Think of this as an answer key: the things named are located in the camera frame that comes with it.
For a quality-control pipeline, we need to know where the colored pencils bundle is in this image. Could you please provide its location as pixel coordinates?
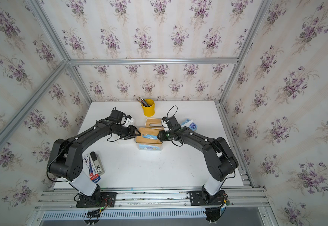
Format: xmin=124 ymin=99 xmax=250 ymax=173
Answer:
xmin=138 ymin=97 xmax=150 ymax=107

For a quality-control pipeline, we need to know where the white box with bamboo lid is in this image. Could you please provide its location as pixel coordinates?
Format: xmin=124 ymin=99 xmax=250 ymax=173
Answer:
xmin=145 ymin=118 xmax=164 ymax=130

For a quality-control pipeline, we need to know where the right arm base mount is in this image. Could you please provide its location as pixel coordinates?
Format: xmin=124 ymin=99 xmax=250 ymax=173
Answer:
xmin=186 ymin=188 xmax=228 ymax=224

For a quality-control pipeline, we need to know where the bamboo tissue box lid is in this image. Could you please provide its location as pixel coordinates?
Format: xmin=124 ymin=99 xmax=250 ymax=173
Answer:
xmin=135 ymin=127 xmax=162 ymax=145

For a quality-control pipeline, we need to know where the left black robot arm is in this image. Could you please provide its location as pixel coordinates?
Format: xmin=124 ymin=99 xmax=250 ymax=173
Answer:
xmin=46 ymin=109 xmax=141 ymax=197

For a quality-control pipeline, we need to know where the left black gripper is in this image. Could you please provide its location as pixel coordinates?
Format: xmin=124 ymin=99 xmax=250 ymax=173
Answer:
xmin=112 ymin=124 xmax=141 ymax=140

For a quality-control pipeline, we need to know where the clear plastic tissue box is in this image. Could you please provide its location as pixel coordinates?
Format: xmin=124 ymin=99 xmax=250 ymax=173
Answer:
xmin=134 ymin=135 xmax=164 ymax=152

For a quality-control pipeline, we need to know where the yellow metal pen bucket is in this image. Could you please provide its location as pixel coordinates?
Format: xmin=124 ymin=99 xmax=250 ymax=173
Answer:
xmin=141 ymin=99 xmax=155 ymax=117

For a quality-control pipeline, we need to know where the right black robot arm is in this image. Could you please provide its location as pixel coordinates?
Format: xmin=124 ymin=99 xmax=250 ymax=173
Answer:
xmin=157 ymin=116 xmax=238 ymax=202

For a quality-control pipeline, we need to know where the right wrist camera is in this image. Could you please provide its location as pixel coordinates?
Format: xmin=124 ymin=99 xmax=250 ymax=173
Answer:
xmin=161 ymin=116 xmax=168 ymax=128

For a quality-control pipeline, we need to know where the white plastic tray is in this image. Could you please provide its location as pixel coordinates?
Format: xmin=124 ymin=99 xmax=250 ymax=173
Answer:
xmin=107 ymin=133 xmax=123 ymax=142

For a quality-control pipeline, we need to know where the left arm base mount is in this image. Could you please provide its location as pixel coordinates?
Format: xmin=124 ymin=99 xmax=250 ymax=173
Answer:
xmin=75 ymin=191 xmax=117 ymax=221

